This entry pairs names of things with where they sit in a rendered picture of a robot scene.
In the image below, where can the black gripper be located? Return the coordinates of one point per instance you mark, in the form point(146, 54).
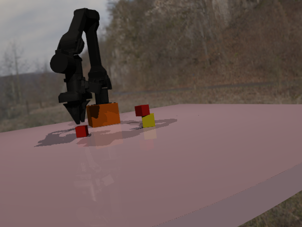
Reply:
point(76, 101)

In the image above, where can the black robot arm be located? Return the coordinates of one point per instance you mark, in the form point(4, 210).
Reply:
point(67, 61)

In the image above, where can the olive yellow cube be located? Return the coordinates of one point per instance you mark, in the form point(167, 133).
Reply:
point(148, 121)

